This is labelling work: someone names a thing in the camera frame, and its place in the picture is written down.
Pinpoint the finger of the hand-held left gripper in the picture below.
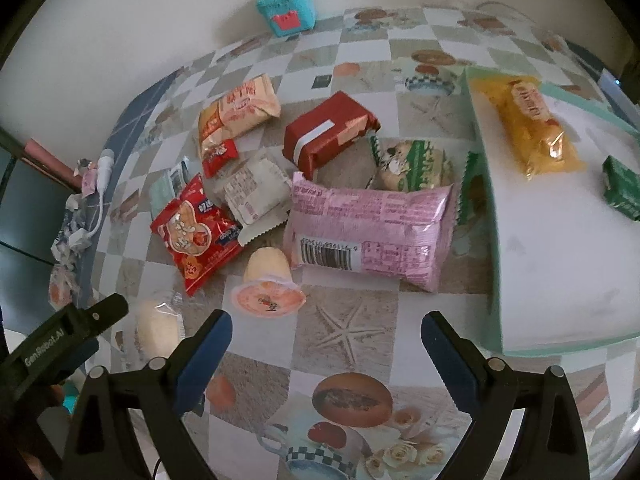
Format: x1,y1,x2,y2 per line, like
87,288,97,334
67,294,130,335
59,338,100,377

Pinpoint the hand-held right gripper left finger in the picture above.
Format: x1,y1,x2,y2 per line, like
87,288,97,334
61,309,234,480

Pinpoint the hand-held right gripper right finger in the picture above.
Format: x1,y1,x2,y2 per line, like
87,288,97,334
421,311,591,480

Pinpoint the clear-wrapped white bun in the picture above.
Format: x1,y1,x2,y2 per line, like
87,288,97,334
117,290,186,361

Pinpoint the orange jelly cup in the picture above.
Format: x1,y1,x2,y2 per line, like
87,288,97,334
231,246,307,317

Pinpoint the red cartoon snack packet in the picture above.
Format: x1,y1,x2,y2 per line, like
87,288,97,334
150,174,246,297

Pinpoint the light teal snack packet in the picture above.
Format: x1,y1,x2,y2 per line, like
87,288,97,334
150,157,193,218

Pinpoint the white tray with green rim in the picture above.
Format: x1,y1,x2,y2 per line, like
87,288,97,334
459,66,640,358

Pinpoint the pink snack packet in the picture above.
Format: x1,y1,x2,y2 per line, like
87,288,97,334
283,171,455,295

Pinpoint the white snack packet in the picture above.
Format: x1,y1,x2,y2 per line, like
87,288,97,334
222,157,293,246

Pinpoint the green zigzag-edged packet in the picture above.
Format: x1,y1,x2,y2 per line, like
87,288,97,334
457,151,488,226

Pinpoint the small red candy packet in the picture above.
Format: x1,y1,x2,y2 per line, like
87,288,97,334
201,139,238,178

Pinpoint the green clear biscuit packet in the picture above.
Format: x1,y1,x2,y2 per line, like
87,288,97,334
367,135,456,193

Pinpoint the orange cream snack packet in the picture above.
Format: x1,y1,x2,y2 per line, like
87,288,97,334
198,74,282,161

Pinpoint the dark green snack packet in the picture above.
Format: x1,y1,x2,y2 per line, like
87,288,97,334
601,156,640,221

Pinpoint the yellow bread packet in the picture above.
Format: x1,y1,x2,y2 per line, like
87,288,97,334
470,76,587,181

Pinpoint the dark red white-striped packet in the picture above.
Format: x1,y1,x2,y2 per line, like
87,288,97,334
283,91,382,181

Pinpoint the teal toy container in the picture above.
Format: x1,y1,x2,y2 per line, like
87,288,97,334
256,0,317,37

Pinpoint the white power cable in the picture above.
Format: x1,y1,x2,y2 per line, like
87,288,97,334
475,1,531,17

